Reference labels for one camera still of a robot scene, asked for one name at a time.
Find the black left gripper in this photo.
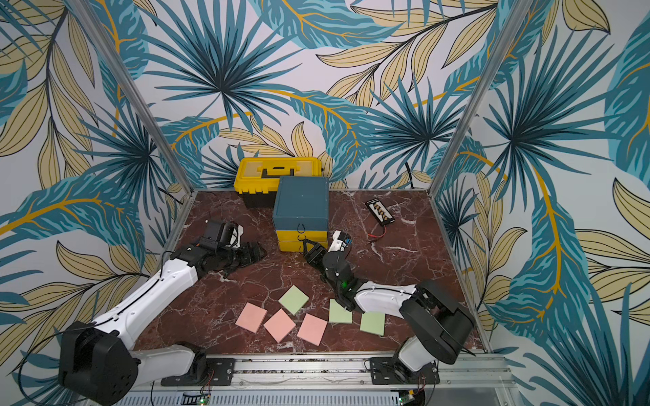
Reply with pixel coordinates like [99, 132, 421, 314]
[217, 239, 268, 275]

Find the yellow drawer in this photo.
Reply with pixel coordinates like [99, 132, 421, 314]
[279, 240, 328, 252]
[276, 230, 328, 243]

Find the teal top drawer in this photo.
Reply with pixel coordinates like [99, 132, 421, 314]
[273, 213, 328, 231]

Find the green sticky note pad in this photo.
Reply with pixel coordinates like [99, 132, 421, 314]
[360, 312, 385, 336]
[279, 286, 309, 316]
[328, 299, 353, 324]

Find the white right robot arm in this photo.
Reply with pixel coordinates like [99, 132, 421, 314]
[303, 240, 476, 379]

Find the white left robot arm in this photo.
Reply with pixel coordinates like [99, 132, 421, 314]
[58, 221, 267, 405]

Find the yellow bottom drawer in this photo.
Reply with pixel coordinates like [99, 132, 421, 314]
[279, 240, 328, 252]

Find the teal drawer cabinet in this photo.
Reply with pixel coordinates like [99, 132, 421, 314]
[273, 176, 329, 221]

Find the pink sticky note pad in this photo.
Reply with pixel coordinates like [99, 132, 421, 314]
[297, 314, 328, 346]
[235, 303, 267, 333]
[263, 309, 296, 343]

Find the yellow black toolbox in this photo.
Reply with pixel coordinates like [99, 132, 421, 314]
[234, 157, 323, 209]

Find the black battery holder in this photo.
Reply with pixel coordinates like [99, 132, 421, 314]
[365, 198, 395, 226]

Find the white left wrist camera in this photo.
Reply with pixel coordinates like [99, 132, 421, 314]
[230, 223, 244, 249]

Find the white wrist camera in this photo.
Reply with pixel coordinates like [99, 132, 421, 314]
[328, 230, 352, 254]
[230, 223, 244, 249]

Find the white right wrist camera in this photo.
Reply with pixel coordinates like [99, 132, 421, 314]
[328, 230, 352, 254]

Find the left aluminium corner post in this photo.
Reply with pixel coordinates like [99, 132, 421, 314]
[69, 0, 195, 195]

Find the aluminium corner post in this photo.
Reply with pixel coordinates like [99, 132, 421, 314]
[69, 0, 195, 195]
[428, 0, 533, 201]

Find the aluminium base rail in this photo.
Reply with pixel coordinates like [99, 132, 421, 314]
[120, 352, 523, 405]

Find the right aluminium corner post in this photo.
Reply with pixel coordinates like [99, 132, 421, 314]
[428, 0, 533, 201]

